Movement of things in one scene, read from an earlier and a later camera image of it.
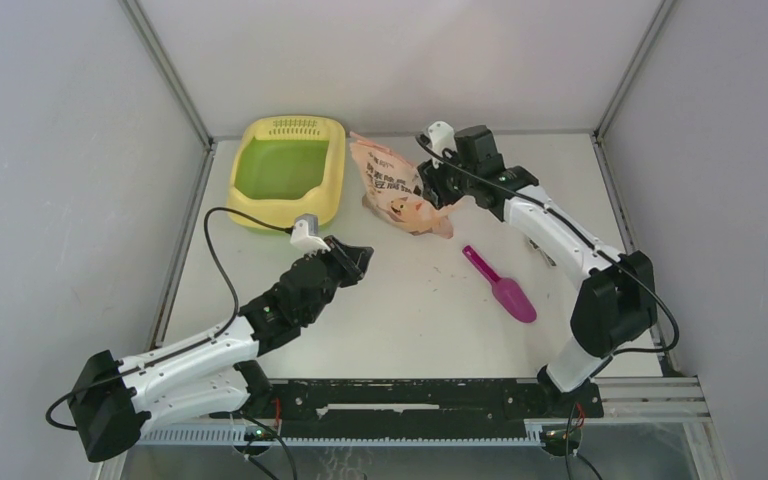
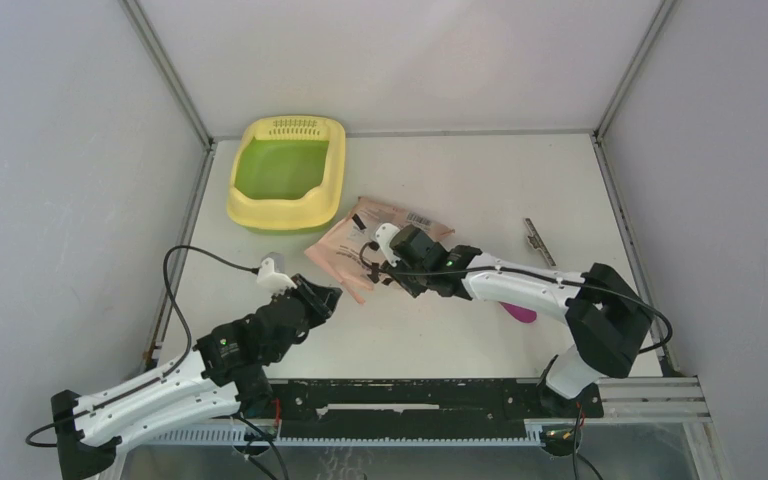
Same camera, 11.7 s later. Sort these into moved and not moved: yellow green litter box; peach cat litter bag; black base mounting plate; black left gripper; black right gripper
Moved: black right gripper; black left gripper; peach cat litter bag
Not moved: black base mounting plate; yellow green litter box
